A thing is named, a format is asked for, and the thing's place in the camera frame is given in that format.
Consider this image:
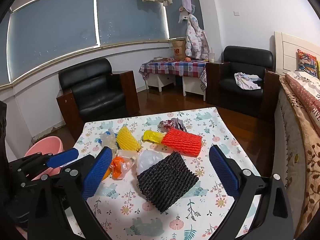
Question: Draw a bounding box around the white bed headboard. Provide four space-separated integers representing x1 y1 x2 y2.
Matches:
274 31 320 75

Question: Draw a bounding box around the floral puffer jacket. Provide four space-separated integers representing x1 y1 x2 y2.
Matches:
184 14 210 60

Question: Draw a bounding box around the checkered cloth side table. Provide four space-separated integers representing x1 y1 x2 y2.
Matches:
139 59 208 90

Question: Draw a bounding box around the brown paper bag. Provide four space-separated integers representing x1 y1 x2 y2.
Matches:
172 39 187 60

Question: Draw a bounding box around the crumpled patterned wrapper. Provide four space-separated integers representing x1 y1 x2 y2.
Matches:
159 120 177 132

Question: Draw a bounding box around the white plush toy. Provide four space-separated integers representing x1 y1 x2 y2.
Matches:
178 7 191 23

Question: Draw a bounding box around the red foam net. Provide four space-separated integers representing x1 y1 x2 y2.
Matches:
161 127 203 157

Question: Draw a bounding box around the colourful pillow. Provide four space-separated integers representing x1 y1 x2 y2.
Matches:
297 49 320 79

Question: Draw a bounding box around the curved bay window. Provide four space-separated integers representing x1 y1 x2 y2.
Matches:
0 0 204 88

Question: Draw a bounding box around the pink plastic bucket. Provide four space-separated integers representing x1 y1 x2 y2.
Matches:
24 136 64 180

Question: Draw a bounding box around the crumpled floral cloth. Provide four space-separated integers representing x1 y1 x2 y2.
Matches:
234 72 263 90

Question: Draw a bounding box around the yellow plastic bag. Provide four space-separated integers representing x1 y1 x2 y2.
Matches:
143 129 165 143

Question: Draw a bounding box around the black foam net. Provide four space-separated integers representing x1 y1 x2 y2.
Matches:
136 152 200 212

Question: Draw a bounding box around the purple hat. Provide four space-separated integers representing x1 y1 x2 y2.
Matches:
181 0 196 13

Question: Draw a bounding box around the black leather armchair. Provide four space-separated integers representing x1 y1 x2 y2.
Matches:
56 57 140 140
205 45 280 120

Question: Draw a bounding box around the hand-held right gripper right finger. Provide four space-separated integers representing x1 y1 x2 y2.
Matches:
209 145 294 240

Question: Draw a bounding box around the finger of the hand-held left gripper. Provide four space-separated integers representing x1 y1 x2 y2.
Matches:
10 148 79 188

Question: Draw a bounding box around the clear plastic bag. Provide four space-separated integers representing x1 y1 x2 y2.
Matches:
100 129 118 153

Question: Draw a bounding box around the brown floral blanket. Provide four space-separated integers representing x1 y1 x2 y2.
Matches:
274 77 320 238

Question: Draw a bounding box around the pink folded quilt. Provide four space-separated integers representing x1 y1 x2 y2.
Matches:
285 71 320 128

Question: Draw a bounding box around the yellow foam net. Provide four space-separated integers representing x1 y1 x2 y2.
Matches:
116 126 141 152

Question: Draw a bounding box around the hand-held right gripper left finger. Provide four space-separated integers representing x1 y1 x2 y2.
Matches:
27 146 113 240

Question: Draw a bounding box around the white desk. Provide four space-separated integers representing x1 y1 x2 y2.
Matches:
146 74 207 97

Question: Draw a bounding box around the white plastic bag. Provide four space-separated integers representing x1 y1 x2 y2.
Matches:
136 150 164 178

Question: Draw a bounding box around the orange plastic wrapper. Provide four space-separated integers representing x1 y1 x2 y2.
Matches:
101 150 138 180

